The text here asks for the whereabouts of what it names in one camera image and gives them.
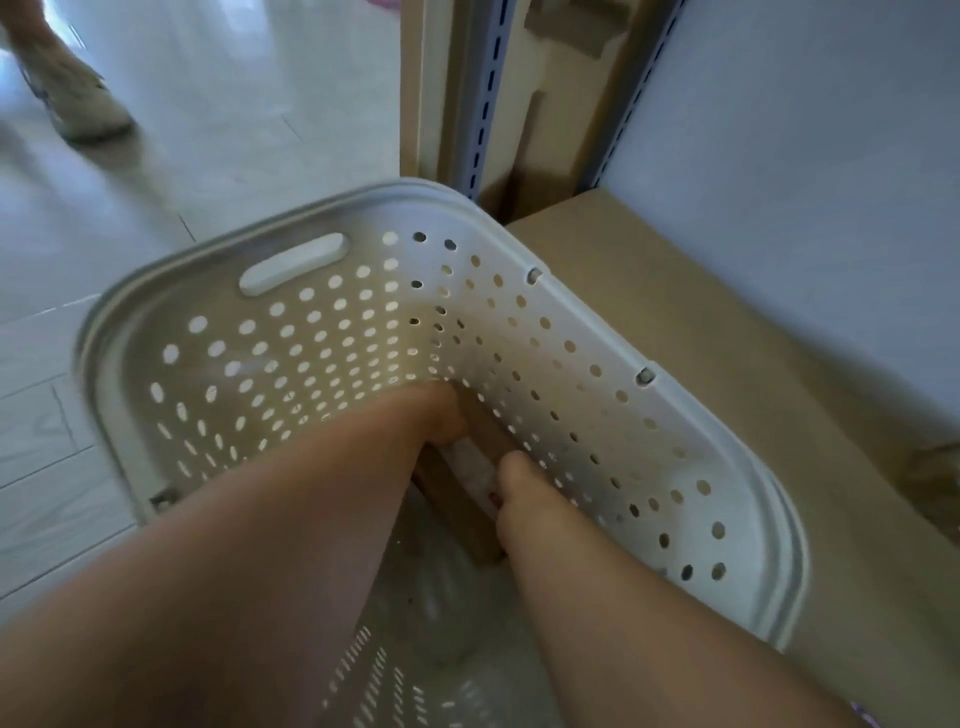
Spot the brown cardboard box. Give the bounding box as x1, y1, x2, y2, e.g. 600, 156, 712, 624
409, 396, 520, 569

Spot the beige door frame post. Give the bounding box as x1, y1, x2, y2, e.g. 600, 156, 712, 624
399, 0, 453, 183

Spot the person's right forearm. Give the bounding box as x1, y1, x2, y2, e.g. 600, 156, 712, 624
501, 517, 865, 728

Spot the tan shelf board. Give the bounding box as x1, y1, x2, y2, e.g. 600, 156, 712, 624
501, 187, 960, 728

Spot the person's left forearm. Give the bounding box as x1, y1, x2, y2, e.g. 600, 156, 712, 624
0, 393, 430, 728

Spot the person's right hand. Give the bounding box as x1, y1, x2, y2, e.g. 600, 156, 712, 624
491, 452, 562, 558

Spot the grey slotted shelf upright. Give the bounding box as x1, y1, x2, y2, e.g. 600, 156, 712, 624
583, 0, 690, 190
463, 0, 520, 202

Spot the person's left hand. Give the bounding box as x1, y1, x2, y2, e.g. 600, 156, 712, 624
396, 381, 472, 453

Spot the white packet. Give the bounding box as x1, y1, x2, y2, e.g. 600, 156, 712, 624
441, 437, 502, 520

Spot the white perforated plastic laundry basket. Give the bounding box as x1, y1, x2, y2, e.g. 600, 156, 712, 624
73, 177, 811, 728

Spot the brown cardboard sheet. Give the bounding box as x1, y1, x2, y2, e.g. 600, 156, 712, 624
480, 0, 665, 225

